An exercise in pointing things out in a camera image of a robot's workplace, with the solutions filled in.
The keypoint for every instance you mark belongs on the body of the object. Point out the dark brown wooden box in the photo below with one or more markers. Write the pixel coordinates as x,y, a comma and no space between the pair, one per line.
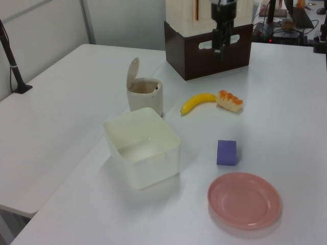
189,56

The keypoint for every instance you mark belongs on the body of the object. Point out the pink plastic plate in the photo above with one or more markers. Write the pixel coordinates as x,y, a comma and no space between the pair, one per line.
244,200

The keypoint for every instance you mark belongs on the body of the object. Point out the small orange object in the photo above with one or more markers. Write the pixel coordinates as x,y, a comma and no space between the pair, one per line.
300,3

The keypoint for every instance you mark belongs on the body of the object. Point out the small brown box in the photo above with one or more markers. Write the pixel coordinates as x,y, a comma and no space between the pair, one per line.
287,23

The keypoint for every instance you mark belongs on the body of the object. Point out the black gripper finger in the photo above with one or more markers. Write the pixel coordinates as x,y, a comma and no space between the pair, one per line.
228,33
216,40

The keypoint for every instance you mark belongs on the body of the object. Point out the black laptop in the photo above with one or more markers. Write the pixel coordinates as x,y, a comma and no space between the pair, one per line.
301,16

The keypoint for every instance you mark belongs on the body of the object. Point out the black device with red light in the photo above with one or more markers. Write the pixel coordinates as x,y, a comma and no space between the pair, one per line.
278,33

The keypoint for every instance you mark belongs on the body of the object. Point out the yellow toy banana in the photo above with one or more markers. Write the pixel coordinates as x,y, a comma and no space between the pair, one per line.
198,101

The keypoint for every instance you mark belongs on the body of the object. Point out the small white flip-lid trash can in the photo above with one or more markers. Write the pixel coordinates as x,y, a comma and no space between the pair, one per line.
145,95

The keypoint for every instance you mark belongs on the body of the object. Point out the black monitor stand pole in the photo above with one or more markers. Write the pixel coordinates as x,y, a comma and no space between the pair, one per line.
270,11

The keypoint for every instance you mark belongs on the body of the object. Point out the black table clamp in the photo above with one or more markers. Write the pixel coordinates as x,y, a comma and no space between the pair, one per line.
320,38

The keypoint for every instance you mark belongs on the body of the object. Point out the toy bread with orange top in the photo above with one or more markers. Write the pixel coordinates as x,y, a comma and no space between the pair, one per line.
230,101

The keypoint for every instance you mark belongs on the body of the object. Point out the purple foam block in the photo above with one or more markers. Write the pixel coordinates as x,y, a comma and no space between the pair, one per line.
226,153

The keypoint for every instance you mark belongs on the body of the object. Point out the white plastic storage bin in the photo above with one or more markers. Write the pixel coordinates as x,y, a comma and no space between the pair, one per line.
143,148

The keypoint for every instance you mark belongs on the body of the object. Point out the black camera stand pole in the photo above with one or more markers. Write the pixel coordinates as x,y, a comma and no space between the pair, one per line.
11,58

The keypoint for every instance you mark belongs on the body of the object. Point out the dark computer mouse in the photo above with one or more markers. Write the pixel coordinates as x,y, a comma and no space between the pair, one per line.
321,10

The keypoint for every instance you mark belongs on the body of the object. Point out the black Franka gripper body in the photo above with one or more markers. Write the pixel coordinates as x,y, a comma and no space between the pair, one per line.
223,11

